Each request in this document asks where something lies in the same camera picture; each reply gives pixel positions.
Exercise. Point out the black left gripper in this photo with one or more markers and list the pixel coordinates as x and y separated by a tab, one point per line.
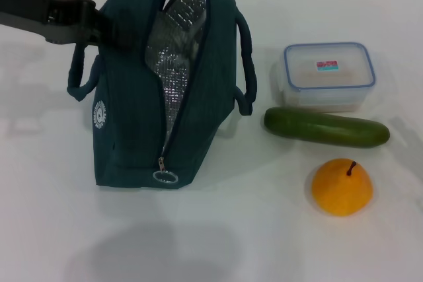
39	14

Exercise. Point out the dark teal insulated lunch bag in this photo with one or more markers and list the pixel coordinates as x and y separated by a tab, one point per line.
132	113

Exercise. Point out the clear container with blue lid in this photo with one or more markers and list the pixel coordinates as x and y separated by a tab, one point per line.
330	77

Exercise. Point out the green cucumber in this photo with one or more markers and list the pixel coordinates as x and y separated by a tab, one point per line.
324	128

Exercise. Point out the orange yellow pear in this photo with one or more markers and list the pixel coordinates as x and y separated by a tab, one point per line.
340	189

